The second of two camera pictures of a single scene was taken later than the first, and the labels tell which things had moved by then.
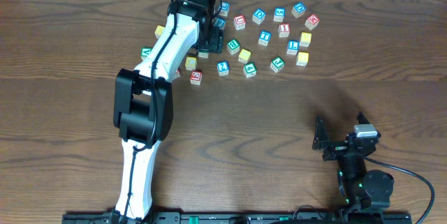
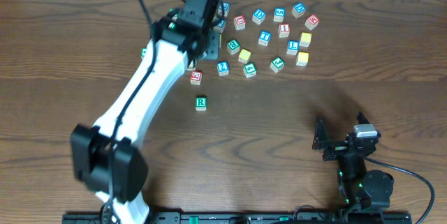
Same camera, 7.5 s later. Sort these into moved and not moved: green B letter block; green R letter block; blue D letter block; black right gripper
Moved: green R letter block
Not moved: green B letter block; blue D letter block; black right gripper
